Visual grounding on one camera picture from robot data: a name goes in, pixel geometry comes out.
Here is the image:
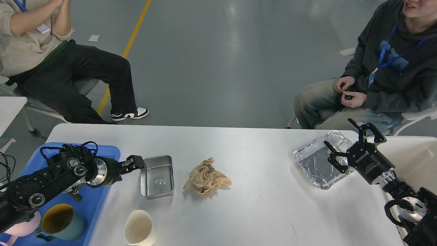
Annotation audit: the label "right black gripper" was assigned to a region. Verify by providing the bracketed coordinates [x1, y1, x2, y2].
[324, 118, 395, 185]

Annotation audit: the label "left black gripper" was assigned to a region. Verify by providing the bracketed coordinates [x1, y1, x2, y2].
[86, 155, 145, 188]

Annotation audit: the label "dark teal mug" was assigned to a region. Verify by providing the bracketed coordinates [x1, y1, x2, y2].
[34, 203, 87, 242]

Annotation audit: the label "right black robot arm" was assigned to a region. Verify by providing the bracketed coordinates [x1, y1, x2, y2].
[324, 118, 437, 246]

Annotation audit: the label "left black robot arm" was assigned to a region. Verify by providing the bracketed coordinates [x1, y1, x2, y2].
[1, 141, 145, 233]

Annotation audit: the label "small steel rectangular tin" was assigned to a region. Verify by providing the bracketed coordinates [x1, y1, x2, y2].
[140, 155, 175, 200]

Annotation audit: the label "aluminium foil tray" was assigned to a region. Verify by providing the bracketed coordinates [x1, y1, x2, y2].
[293, 131, 354, 190]

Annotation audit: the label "blue plastic tray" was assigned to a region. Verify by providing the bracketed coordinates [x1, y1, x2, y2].
[13, 142, 121, 246]

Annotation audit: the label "white chair of right person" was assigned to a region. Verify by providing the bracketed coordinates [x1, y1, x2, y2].
[340, 48, 437, 136]

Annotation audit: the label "cream paper cup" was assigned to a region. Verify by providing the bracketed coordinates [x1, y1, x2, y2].
[124, 209, 156, 246]

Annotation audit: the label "crumpled brown paper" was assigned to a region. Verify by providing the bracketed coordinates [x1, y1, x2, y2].
[183, 158, 232, 196]

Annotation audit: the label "person in grey hoodie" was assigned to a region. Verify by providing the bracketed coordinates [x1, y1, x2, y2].
[294, 0, 437, 132]

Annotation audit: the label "grey office chair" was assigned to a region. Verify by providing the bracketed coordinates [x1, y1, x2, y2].
[0, 76, 100, 136]

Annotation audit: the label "pink ribbed mug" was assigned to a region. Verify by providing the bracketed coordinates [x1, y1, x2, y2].
[0, 211, 42, 246]

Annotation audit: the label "white side table left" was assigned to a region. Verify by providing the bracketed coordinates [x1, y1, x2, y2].
[0, 96, 28, 136]

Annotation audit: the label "person in beige shirt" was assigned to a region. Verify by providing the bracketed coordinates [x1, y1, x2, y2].
[0, 0, 149, 124]

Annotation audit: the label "black cables at left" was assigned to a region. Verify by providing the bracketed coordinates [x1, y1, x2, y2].
[0, 150, 17, 187]

